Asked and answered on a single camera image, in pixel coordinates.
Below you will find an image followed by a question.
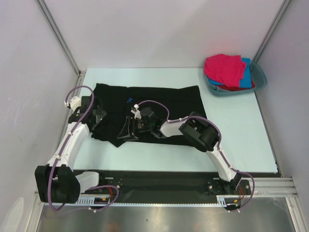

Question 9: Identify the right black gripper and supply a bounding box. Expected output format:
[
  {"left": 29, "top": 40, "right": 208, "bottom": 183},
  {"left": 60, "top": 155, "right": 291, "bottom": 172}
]
[{"left": 117, "top": 116, "right": 153, "bottom": 142}]

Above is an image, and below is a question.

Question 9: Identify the black t shirt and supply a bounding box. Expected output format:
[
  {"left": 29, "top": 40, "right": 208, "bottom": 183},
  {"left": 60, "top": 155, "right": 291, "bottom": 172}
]
[{"left": 92, "top": 83, "right": 206, "bottom": 147}]

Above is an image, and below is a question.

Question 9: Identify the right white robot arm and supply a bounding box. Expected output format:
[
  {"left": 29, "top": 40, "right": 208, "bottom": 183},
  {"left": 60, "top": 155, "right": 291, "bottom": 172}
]
[{"left": 117, "top": 104, "right": 242, "bottom": 194}]

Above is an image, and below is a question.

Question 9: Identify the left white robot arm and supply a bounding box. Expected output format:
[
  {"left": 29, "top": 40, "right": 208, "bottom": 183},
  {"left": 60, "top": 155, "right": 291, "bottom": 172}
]
[{"left": 34, "top": 96, "right": 107, "bottom": 204}]

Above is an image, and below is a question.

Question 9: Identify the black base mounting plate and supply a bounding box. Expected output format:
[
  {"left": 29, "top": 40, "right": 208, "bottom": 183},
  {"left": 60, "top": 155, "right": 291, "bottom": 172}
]
[{"left": 86, "top": 170, "right": 253, "bottom": 204}]

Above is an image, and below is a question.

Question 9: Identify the pink t shirt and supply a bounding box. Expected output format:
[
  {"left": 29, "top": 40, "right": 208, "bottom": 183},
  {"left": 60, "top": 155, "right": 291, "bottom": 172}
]
[{"left": 204, "top": 54, "right": 247, "bottom": 87}]

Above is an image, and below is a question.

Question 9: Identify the blue t shirt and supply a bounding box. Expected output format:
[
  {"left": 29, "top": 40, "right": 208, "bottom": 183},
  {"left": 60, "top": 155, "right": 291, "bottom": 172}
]
[{"left": 208, "top": 58, "right": 252, "bottom": 87}]

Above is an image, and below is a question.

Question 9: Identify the teal plastic basket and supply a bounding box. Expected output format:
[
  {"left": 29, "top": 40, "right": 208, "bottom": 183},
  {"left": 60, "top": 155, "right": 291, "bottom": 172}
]
[{"left": 203, "top": 61, "right": 267, "bottom": 97}]

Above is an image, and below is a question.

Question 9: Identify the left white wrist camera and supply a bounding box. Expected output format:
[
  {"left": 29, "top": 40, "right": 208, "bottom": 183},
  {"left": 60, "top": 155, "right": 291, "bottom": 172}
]
[{"left": 64, "top": 96, "right": 81, "bottom": 111}]

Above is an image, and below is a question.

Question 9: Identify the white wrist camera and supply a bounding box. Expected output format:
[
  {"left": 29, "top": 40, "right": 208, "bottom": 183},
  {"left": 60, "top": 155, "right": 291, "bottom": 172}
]
[
  {"left": 131, "top": 104, "right": 141, "bottom": 120},
  {"left": 64, "top": 96, "right": 81, "bottom": 111}
]

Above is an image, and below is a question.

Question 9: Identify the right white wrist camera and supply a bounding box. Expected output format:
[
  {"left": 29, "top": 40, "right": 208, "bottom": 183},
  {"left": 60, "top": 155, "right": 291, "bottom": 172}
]
[{"left": 131, "top": 104, "right": 141, "bottom": 120}]

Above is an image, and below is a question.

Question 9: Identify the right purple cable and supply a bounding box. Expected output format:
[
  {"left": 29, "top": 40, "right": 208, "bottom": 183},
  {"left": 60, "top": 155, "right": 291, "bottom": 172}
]
[{"left": 135, "top": 100, "right": 256, "bottom": 213}]

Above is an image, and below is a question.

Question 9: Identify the left white cable duct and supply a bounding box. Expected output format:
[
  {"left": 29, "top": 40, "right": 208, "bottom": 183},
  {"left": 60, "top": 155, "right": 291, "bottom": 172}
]
[{"left": 76, "top": 195, "right": 111, "bottom": 207}]

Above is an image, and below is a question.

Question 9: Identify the white cable duct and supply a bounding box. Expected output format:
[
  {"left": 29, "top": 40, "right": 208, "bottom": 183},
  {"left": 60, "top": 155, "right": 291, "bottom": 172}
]
[
  {"left": 76, "top": 195, "right": 111, "bottom": 207},
  {"left": 217, "top": 196, "right": 242, "bottom": 210}
]

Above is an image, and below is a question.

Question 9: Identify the left aluminium frame post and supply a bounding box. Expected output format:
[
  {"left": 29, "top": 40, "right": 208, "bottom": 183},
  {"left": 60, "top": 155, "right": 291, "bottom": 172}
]
[{"left": 35, "top": 0, "right": 82, "bottom": 75}]

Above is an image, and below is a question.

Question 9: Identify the aluminium frame post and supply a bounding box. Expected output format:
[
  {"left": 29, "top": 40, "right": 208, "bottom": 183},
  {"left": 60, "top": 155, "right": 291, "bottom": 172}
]
[
  {"left": 253, "top": 0, "right": 294, "bottom": 62},
  {"left": 35, "top": 0, "right": 82, "bottom": 75}
]

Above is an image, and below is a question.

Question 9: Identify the right white cable duct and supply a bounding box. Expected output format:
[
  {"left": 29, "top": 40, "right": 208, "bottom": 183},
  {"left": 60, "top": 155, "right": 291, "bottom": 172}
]
[{"left": 217, "top": 196, "right": 242, "bottom": 210}]

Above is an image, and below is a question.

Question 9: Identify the aluminium front rail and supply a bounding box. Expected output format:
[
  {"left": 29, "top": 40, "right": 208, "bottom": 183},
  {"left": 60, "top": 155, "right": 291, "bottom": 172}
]
[{"left": 253, "top": 177, "right": 298, "bottom": 198}]

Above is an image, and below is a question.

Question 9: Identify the right aluminium frame post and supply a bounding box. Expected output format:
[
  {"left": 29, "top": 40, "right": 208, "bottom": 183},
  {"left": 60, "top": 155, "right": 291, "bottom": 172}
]
[{"left": 253, "top": 0, "right": 294, "bottom": 62}]

